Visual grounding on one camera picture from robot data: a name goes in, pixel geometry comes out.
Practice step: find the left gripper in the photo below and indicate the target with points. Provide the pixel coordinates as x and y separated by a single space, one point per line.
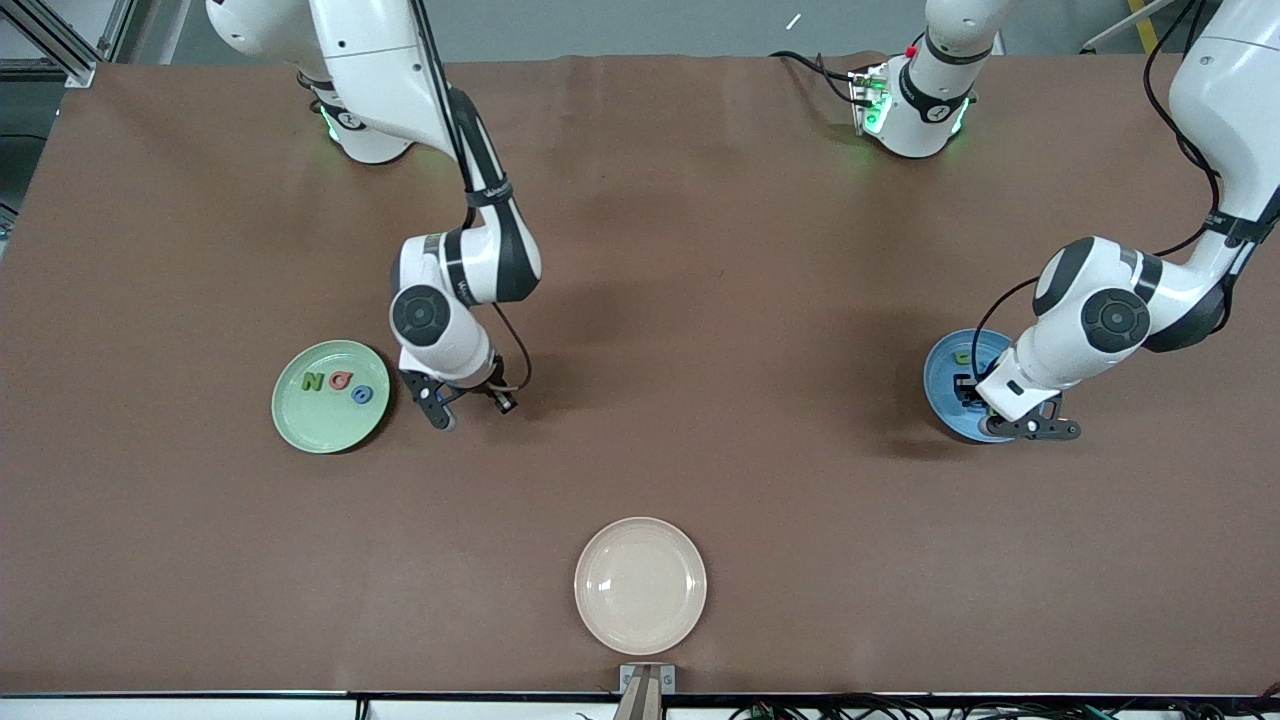
968 389

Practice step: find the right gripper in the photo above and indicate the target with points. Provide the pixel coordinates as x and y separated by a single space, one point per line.
484 389

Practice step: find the blue letter G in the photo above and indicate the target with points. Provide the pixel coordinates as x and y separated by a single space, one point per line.
355 395

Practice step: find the green letter N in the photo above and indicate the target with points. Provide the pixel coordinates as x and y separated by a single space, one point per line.
312 381

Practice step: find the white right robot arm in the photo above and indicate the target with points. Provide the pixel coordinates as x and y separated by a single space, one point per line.
370 60

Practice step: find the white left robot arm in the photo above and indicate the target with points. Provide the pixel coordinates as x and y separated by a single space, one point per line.
1230 100

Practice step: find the blue plate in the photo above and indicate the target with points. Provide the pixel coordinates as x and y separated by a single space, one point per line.
945 400

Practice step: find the light green plate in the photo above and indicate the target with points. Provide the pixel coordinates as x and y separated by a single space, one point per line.
330 425

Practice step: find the brown table cover mat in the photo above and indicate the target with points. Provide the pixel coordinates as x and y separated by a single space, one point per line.
640 250

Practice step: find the beige plate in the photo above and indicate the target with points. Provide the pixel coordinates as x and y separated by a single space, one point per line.
640 585

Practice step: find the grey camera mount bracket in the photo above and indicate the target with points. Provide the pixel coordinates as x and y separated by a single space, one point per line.
647 685

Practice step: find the white table edge rail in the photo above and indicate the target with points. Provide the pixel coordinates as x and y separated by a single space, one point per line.
200 710

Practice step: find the aluminium frame profile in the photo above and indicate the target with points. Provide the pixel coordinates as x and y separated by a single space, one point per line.
78 74

